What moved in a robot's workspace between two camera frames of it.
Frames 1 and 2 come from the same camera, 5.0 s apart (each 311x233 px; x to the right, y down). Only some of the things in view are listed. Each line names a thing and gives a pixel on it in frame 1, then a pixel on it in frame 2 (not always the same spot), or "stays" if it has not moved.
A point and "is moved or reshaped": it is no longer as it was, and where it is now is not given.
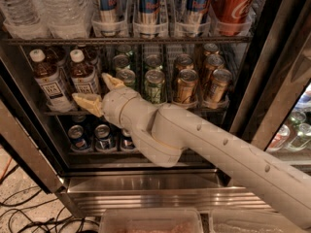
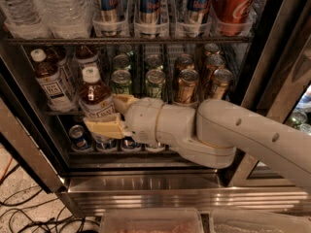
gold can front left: (187, 85) stays
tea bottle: (50, 83) stays
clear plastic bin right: (253, 220) stays
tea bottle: (84, 78) is moved or reshaped
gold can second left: (184, 62) stays
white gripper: (114, 103) → (141, 120)
